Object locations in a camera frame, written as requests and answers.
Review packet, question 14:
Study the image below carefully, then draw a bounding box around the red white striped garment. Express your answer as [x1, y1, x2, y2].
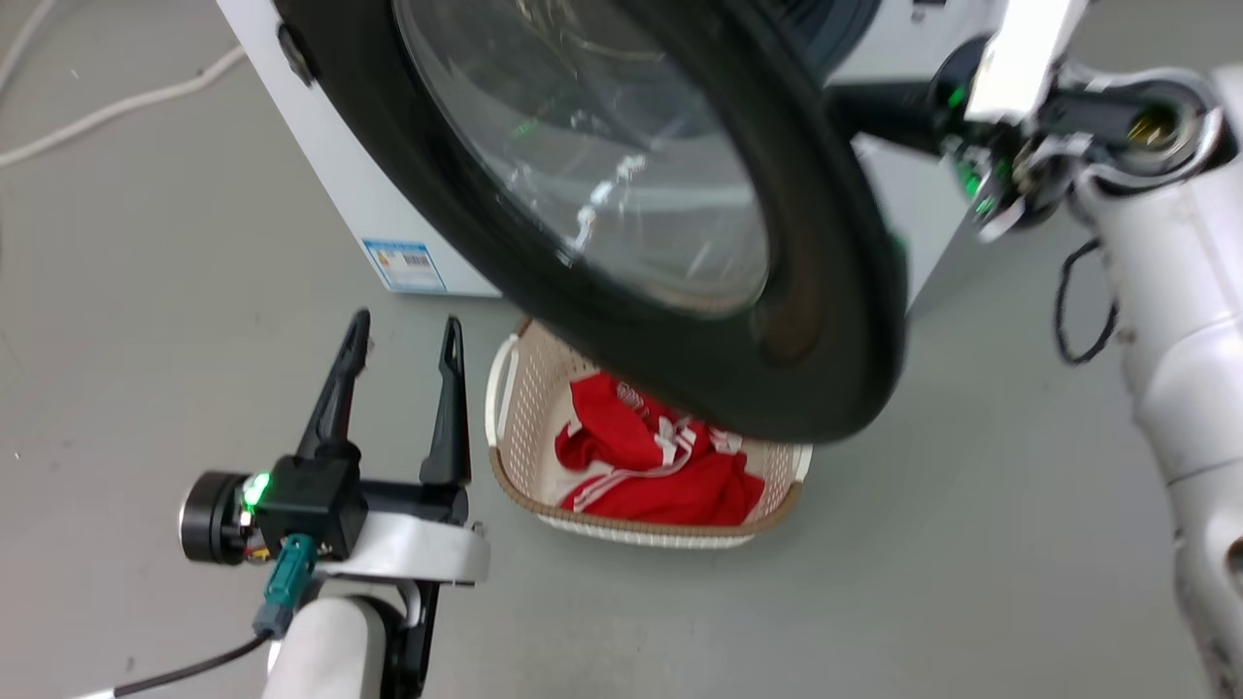
[554, 372, 768, 528]

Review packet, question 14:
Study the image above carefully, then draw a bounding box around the thick white floor cable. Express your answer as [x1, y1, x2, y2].
[0, 43, 250, 172]

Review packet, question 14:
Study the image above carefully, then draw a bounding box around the white washing machine body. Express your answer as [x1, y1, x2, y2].
[216, 0, 1013, 317]

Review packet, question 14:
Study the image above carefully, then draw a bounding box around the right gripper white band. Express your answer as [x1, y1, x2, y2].
[823, 0, 1091, 246]

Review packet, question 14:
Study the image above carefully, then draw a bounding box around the blue white energy label sticker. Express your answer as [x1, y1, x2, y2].
[361, 237, 449, 295]

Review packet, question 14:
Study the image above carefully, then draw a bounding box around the cream perforated laundry basket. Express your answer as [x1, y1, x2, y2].
[484, 316, 815, 550]

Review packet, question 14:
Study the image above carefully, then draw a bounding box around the black cable with teal plug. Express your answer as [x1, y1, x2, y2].
[112, 532, 321, 699]

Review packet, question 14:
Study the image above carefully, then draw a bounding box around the black round glass washer door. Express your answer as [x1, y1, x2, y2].
[272, 0, 910, 445]

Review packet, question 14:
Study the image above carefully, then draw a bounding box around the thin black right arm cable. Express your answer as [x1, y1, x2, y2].
[1055, 237, 1121, 368]

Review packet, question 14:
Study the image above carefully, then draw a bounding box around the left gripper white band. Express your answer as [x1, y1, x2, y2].
[294, 309, 492, 587]

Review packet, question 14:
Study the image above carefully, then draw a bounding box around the thin white floor cable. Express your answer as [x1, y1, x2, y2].
[0, 0, 57, 90]

